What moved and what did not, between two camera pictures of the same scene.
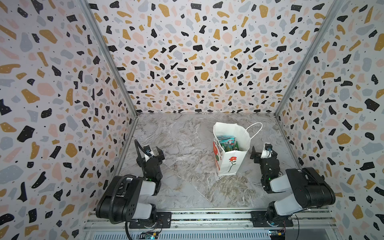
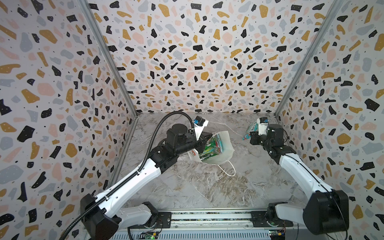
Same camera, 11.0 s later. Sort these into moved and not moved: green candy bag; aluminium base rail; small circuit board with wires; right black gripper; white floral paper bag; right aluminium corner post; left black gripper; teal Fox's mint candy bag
Moved: white floral paper bag; green candy bag; right black gripper; left black gripper; teal Fox's mint candy bag
Not moved: small circuit board with wires; aluminium base rail; right aluminium corner post
